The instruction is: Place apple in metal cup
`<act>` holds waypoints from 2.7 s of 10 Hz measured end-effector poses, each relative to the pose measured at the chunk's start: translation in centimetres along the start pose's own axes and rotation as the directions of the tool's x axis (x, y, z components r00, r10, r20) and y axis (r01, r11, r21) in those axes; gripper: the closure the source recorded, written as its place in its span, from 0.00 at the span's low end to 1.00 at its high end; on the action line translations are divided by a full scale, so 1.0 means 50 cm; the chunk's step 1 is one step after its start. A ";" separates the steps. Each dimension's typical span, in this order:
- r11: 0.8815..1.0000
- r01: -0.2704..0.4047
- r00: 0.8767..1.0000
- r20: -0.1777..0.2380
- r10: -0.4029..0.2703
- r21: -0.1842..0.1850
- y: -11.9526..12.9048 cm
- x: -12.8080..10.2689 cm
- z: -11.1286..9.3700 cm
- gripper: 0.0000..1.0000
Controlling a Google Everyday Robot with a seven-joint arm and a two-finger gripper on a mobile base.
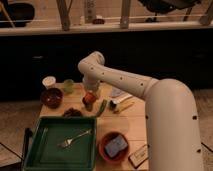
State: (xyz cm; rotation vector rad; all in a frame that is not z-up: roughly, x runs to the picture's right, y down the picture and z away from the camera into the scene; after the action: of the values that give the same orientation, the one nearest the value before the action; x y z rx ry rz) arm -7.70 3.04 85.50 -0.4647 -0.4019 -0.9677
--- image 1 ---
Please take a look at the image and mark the red apple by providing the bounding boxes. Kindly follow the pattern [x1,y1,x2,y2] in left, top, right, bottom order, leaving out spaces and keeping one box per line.
[83,92,97,105]

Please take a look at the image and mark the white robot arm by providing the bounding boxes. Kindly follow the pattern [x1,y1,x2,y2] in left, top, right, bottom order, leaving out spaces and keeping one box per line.
[78,51,204,171]

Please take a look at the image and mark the green plastic cup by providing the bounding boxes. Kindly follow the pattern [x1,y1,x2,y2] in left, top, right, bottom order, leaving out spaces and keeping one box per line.
[63,79,74,93]

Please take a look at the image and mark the small metal cup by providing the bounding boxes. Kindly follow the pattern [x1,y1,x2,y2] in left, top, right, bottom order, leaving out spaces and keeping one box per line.
[85,104,93,112]

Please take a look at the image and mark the green cucumber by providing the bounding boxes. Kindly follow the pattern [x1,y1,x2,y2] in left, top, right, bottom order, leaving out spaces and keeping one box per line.
[96,99,107,117]

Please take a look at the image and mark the grey cloth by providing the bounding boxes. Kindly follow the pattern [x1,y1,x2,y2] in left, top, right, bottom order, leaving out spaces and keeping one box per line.
[110,87,124,98]

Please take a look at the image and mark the dark brown food pile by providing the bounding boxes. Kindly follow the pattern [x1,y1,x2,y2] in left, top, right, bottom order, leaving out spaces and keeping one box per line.
[63,108,82,117]

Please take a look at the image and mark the dark red bowl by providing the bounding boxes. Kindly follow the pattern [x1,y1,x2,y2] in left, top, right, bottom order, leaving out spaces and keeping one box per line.
[40,88,63,109]

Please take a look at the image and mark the orange bowl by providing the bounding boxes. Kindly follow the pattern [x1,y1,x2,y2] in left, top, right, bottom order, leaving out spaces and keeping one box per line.
[98,131,130,165]

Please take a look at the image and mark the silver fork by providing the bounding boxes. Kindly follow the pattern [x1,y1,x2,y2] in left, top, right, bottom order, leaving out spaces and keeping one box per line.
[57,129,91,148]

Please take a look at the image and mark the blue sponge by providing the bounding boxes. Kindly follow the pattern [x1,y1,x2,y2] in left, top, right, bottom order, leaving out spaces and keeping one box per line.
[105,135,128,158]

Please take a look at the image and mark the green plastic tray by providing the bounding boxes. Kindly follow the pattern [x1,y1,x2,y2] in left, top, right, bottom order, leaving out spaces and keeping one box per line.
[23,117,97,171]

